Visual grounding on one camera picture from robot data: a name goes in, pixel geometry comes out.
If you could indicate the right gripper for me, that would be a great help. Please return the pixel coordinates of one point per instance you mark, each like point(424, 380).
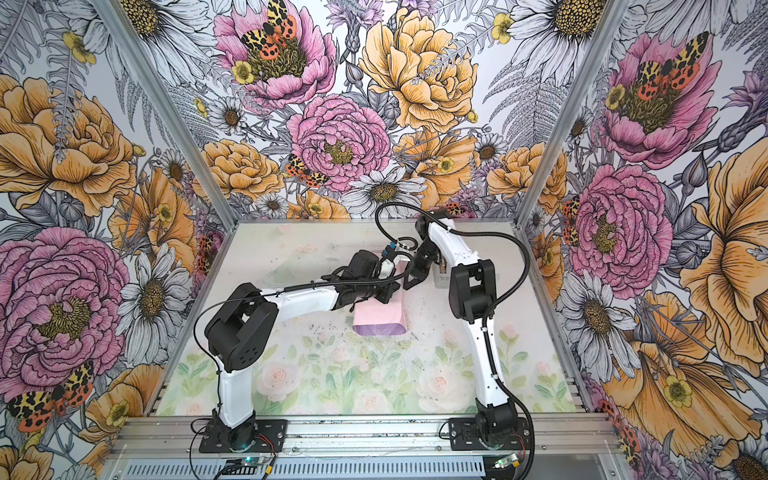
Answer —
point(417, 271)

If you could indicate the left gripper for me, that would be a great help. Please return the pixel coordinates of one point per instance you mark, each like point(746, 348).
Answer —
point(388, 287)

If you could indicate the purple wrapping paper sheet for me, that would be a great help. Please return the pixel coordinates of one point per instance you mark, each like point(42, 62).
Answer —
point(374, 318)

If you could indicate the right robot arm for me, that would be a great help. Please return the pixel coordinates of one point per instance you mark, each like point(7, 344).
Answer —
point(472, 295)

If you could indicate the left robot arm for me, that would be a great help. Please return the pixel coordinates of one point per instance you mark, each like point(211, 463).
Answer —
point(238, 333)

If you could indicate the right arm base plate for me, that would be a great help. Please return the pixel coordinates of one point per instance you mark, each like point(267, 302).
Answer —
point(465, 434)

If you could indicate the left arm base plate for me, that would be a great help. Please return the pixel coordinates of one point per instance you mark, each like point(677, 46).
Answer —
point(252, 436)

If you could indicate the aluminium front rail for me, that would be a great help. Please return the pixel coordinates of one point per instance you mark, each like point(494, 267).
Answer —
point(559, 446)

